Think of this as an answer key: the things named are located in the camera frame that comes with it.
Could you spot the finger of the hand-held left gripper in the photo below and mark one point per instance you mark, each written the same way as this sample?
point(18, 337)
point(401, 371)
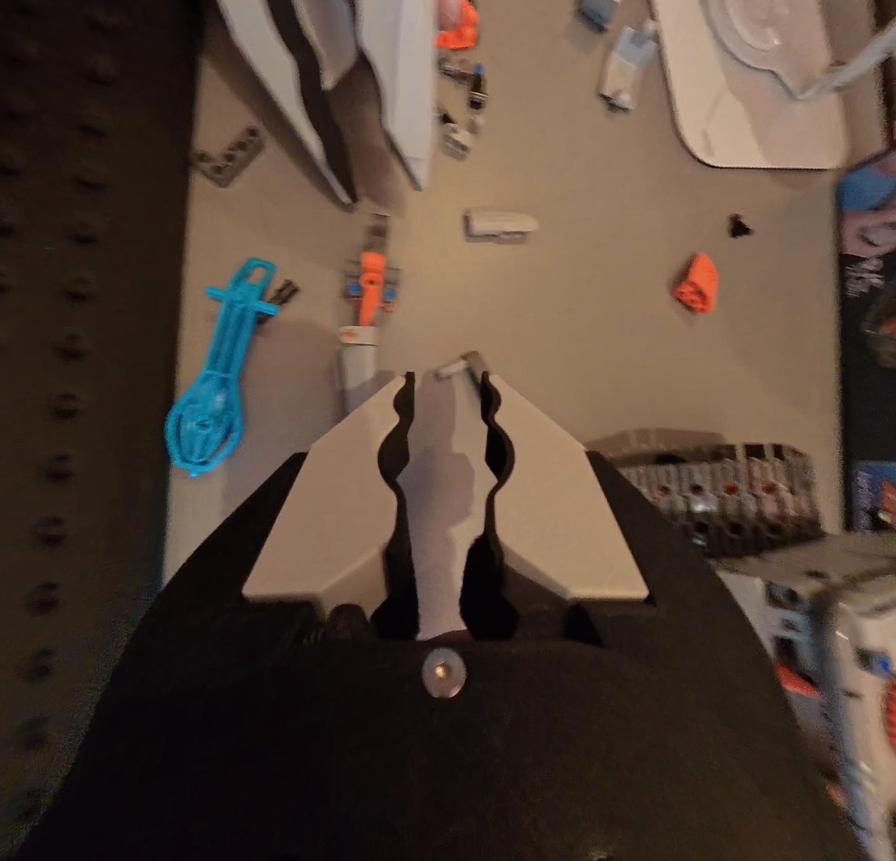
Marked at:
point(252, 20)
point(406, 48)

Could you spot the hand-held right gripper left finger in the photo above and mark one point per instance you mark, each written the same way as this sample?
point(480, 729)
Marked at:
point(322, 525)

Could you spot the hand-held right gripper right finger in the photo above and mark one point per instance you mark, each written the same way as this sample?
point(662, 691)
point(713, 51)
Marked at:
point(567, 525)

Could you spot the orange wedge brick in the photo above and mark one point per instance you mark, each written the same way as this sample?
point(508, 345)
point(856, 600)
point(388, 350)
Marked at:
point(369, 283)
point(696, 283)

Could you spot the grey orange brick assembly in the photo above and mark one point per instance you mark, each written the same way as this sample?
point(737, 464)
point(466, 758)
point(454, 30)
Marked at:
point(381, 294)

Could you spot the grey orange brick cluster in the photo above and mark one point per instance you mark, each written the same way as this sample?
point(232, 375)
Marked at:
point(458, 27)

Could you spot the black blue axle pin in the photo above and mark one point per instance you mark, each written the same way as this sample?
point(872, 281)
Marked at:
point(477, 87)

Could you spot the small grey connector brick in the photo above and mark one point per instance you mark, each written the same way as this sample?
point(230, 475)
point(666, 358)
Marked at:
point(455, 139)

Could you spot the grey angled beam brick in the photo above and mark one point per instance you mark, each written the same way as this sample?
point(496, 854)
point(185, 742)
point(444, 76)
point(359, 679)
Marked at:
point(227, 153)

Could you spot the grey tracked toy robot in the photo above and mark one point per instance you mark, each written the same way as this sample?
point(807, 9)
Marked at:
point(721, 497)

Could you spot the blue plastic brick tool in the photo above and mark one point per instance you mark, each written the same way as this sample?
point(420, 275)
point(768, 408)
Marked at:
point(210, 378)

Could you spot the light grey curved panel brick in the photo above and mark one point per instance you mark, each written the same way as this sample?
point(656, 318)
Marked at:
point(626, 69)

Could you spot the black connector pin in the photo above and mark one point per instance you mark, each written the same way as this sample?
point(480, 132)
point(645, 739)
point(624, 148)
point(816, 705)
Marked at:
point(283, 291)

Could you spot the small black connector brick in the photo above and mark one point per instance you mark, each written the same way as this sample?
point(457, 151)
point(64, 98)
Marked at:
point(738, 226)

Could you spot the dark blue robot kit box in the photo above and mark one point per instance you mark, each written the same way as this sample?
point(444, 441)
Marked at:
point(868, 280)

